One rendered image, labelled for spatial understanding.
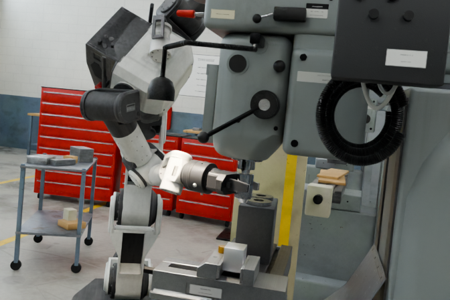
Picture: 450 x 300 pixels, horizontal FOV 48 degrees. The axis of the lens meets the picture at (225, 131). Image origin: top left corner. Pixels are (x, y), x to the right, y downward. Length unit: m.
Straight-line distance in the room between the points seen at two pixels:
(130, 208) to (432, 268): 1.14
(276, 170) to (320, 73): 1.92
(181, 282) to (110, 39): 0.79
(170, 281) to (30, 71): 11.17
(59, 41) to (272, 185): 9.44
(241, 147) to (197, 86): 9.46
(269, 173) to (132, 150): 1.58
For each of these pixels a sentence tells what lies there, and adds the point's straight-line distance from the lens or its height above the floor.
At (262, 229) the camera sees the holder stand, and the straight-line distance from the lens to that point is 1.70.
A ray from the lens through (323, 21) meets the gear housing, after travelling 1.23.
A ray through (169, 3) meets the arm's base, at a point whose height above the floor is 1.77.
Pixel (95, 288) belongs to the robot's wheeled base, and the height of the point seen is 0.57.
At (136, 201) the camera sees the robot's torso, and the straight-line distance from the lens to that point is 1.95.
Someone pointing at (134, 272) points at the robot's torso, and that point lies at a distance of 2.11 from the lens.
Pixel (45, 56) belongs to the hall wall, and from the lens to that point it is 12.20.
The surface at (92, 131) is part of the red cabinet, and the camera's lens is 6.60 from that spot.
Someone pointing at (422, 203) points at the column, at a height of 1.28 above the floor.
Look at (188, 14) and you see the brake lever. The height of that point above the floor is 1.70.
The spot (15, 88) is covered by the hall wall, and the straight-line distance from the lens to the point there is 12.56.
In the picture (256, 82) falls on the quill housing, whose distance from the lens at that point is 1.25.
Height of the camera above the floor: 1.45
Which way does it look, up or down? 3 degrees down
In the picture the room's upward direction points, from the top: 5 degrees clockwise
